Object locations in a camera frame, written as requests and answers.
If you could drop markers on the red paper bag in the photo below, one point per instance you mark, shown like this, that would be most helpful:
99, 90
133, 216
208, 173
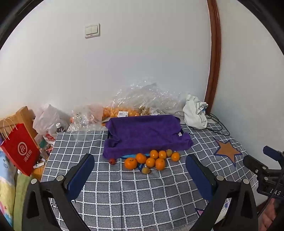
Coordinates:
22, 153

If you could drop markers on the small dull orange fruit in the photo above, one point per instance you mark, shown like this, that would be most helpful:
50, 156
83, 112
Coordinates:
145, 170

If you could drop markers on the orange tangerine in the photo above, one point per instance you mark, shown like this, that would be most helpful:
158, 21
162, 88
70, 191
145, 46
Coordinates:
141, 158
162, 154
131, 163
175, 156
150, 162
160, 164
154, 154

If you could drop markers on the wooden chair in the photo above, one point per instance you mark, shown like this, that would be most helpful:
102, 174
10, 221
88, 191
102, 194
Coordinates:
23, 114

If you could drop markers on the white crumpled cloth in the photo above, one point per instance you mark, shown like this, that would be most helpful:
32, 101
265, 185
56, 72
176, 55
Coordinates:
195, 115

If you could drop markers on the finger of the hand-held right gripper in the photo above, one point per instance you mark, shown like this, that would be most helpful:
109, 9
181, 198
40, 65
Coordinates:
255, 164
274, 154

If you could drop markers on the small red tomato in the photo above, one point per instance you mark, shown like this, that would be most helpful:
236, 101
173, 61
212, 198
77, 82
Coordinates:
112, 161

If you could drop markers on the white plastic bag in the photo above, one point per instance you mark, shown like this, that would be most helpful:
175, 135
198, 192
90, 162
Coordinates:
48, 117

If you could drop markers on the green towel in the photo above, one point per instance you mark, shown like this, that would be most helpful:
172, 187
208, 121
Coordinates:
21, 200

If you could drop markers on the grey checked blanket with star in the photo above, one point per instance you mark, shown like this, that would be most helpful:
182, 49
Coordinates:
133, 195

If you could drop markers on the white wall light switch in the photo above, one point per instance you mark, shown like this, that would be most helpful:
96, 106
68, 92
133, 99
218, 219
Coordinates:
92, 31

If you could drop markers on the large clear plastic bag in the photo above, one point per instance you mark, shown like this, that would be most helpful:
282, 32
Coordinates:
155, 97

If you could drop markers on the colourful printed cloth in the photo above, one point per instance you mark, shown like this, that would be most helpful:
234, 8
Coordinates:
6, 188

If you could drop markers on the small clear plastic bag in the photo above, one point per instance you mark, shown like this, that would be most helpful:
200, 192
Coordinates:
86, 113

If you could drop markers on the purple towel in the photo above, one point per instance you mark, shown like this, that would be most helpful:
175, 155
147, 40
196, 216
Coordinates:
144, 133

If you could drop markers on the red and white packet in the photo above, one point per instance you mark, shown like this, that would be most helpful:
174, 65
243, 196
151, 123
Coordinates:
50, 137

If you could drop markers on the dark bottle with white cap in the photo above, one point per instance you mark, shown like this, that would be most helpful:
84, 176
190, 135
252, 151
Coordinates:
59, 127

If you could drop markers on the person's right hand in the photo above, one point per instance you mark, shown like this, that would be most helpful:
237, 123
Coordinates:
267, 222

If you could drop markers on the yellow-green small fruit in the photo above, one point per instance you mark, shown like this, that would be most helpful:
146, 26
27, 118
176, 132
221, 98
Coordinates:
169, 152

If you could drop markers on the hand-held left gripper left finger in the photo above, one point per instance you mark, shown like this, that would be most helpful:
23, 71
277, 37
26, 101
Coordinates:
81, 175

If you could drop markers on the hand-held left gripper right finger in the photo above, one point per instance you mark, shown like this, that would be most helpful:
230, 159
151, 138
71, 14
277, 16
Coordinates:
199, 175

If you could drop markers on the brown wooden door frame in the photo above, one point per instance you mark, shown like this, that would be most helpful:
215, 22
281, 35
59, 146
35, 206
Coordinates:
214, 55

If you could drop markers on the pile of bagged oranges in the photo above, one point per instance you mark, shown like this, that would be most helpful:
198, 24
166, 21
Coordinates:
111, 112

